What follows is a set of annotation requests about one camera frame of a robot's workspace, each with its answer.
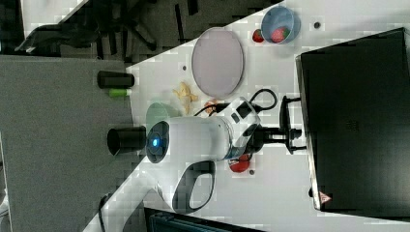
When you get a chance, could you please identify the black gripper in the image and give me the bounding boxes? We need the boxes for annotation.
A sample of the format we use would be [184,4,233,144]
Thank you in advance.
[245,126,302,154]

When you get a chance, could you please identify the oven door with black handle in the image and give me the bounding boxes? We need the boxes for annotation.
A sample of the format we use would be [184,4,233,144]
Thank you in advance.
[279,96,307,154]

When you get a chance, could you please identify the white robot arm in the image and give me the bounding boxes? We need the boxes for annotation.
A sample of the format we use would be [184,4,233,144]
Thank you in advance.
[83,97,302,232]

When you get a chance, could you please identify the silver black toaster oven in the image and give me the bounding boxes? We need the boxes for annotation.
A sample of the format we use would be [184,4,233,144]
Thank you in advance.
[296,28,410,221]

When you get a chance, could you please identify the red ketchup bottle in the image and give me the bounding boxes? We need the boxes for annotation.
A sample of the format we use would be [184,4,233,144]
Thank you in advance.
[228,154,251,173]

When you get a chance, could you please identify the orange slice toy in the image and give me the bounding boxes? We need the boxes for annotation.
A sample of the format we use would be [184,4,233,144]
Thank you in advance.
[204,100,218,115]

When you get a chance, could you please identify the red strawberry in bowl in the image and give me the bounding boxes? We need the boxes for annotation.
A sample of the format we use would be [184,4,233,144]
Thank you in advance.
[271,27,290,44]

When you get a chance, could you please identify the red strawberry on table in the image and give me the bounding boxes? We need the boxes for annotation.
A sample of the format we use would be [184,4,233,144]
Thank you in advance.
[252,29,264,43]

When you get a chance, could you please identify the lilac oval plate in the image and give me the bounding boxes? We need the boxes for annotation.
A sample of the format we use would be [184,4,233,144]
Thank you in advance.
[191,27,244,99]

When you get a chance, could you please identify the yellow peeled banana toy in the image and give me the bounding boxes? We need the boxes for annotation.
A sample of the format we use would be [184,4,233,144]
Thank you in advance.
[172,82,198,114]

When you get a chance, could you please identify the blue bowl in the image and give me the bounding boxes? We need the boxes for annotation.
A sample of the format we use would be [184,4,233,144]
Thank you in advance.
[261,6,301,44]

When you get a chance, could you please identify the green oval colander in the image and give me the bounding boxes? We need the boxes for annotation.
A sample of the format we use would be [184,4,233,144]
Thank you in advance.
[146,102,180,131]

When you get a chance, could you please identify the green object at edge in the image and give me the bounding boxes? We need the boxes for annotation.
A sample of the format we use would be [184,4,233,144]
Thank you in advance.
[108,89,132,98]

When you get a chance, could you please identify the black cylinder container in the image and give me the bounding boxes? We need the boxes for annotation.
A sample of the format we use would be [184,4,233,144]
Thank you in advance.
[97,71,135,89]

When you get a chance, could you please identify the black office chair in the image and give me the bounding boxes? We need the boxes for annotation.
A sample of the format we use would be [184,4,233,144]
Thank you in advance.
[14,0,201,61]

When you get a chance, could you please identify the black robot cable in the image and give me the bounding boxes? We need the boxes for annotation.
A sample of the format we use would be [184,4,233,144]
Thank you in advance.
[192,88,278,118]

